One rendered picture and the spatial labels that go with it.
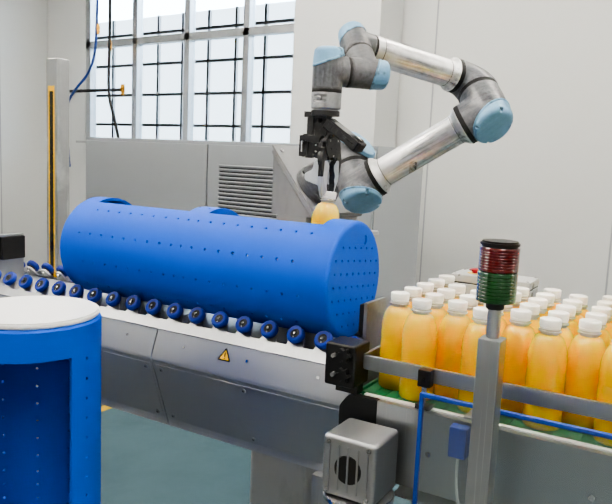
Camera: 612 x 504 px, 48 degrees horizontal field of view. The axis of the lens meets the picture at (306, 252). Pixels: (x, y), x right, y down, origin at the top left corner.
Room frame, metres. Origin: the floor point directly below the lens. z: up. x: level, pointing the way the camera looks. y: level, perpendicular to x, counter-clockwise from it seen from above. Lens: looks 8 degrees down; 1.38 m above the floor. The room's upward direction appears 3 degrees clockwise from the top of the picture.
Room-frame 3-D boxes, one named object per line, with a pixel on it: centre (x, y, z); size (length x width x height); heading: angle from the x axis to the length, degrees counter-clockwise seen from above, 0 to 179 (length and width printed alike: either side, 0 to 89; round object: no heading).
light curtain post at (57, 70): (2.65, 0.96, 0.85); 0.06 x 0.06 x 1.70; 60
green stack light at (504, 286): (1.11, -0.31, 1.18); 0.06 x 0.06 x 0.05
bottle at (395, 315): (1.44, -0.20, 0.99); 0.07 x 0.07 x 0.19
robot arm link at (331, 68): (1.75, -0.04, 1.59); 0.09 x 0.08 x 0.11; 107
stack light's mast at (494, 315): (1.11, -0.31, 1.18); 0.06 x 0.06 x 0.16
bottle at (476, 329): (1.31, -0.35, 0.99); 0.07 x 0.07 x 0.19
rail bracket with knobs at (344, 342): (1.42, -0.10, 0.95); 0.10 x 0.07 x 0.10; 150
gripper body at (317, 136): (1.76, -0.03, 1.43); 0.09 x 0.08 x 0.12; 60
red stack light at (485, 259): (1.11, -0.31, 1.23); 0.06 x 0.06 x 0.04
